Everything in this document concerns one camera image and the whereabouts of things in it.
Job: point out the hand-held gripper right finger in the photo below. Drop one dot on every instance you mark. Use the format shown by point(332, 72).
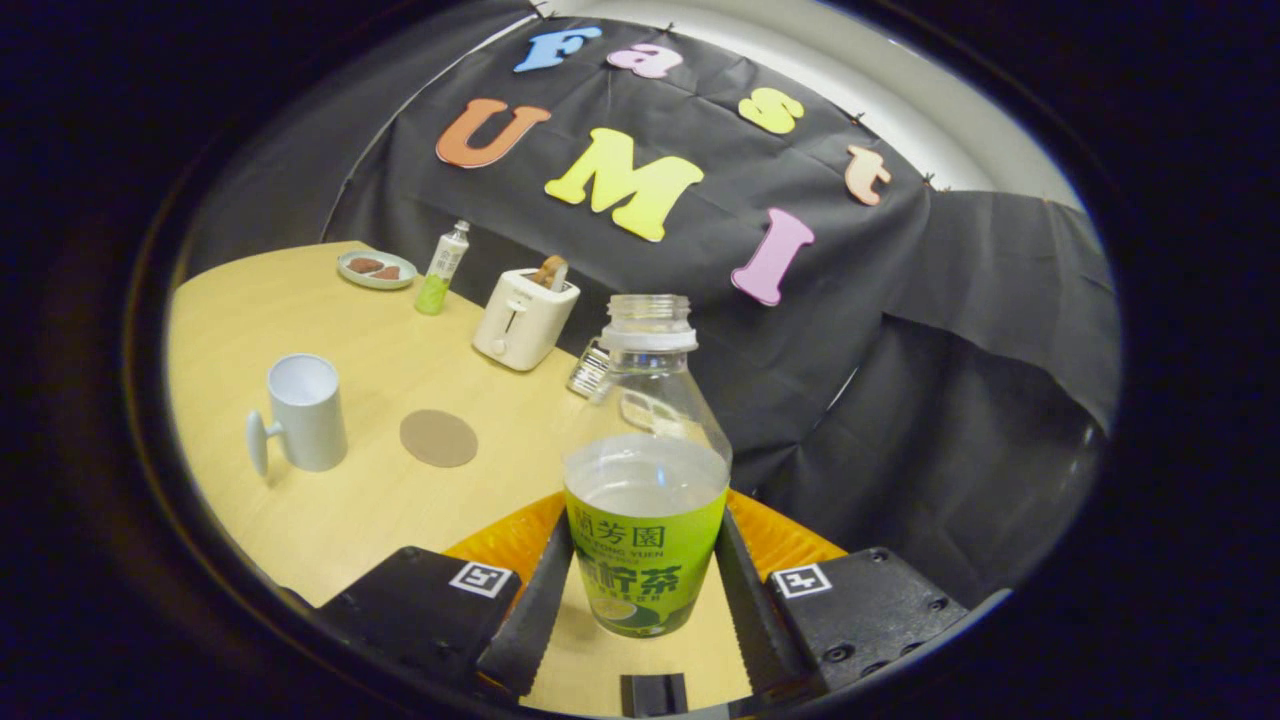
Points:
point(750, 620)

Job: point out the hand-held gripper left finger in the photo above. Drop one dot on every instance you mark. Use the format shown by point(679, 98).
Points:
point(535, 620)

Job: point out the green label juice bottle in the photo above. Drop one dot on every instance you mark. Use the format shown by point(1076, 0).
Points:
point(645, 560)

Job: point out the round brown coaster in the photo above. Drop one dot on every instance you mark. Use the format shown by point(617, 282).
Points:
point(438, 438)

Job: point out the pale blue cup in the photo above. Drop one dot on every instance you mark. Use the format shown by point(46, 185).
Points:
point(310, 425)

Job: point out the small green drink bottle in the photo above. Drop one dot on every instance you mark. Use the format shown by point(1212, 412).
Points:
point(440, 275)

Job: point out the wooden table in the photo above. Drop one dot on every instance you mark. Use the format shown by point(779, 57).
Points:
point(330, 520)

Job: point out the metal mesh holder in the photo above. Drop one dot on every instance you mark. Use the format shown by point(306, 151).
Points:
point(588, 372)

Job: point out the white toaster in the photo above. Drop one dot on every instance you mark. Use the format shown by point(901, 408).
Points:
point(520, 325)

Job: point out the brown toast slice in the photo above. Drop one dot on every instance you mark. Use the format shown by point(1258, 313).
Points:
point(548, 272)

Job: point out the pale green plate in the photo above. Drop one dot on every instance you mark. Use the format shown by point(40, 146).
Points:
point(350, 275)

